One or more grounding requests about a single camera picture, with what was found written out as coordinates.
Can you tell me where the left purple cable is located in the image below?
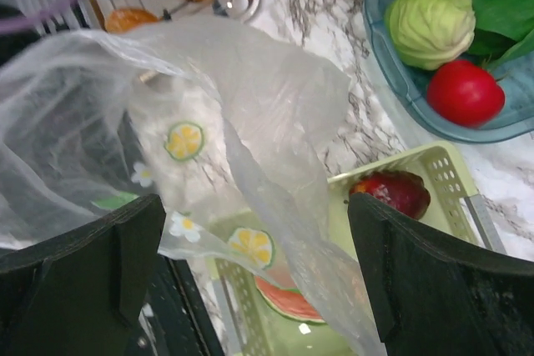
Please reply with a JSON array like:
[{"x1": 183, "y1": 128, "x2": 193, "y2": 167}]
[{"x1": 0, "y1": 0, "x2": 97, "y2": 36}]

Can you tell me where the toy bok choy green white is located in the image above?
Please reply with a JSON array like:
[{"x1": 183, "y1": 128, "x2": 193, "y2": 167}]
[{"x1": 461, "y1": 0, "x2": 533, "y2": 70}]

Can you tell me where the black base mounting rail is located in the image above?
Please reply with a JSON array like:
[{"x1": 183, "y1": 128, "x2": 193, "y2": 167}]
[{"x1": 124, "y1": 255, "x2": 224, "y2": 355}]

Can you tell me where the red toy pepper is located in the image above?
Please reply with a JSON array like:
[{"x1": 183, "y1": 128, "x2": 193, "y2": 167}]
[{"x1": 426, "y1": 59, "x2": 506, "y2": 128}]

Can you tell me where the clear plastic grocery bag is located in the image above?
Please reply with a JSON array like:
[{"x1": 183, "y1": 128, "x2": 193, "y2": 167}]
[{"x1": 1, "y1": 15, "x2": 385, "y2": 355}]

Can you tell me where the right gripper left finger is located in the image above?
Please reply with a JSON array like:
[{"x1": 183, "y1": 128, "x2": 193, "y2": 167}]
[{"x1": 1, "y1": 194, "x2": 165, "y2": 355}]

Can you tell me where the dark red toy apple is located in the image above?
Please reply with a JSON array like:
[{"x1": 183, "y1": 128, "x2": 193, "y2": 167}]
[{"x1": 349, "y1": 170, "x2": 431, "y2": 220}]

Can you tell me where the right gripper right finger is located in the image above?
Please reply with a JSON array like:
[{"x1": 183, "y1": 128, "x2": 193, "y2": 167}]
[{"x1": 348, "y1": 193, "x2": 533, "y2": 355}]

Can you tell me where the green toy cabbage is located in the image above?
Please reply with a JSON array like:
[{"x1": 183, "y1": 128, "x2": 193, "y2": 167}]
[{"x1": 384, "y1": 0, "x2": 476, "y2": 71}]

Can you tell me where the light green plastic basket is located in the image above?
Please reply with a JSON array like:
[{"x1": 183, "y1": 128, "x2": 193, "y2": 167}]
[{"x1": 210, "y1": 141, "x2": 505, "y2": 355}]

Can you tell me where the orange glazed bread bun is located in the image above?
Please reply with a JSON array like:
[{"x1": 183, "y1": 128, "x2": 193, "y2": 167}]
[{"x1": 104, "y1": 8, "x2": 159, "y2": 33}]

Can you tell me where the teal transparent plastic bin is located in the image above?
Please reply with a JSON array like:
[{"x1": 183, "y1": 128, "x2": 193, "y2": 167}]
[{"x1": 364, "y1": 0, "x2": 533, "y2": 143}]

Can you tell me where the toy watermelon slice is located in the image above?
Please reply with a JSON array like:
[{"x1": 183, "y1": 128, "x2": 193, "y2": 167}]
[{"x1": 254, "y1": 276, "x2": 325, "y2": 324}]

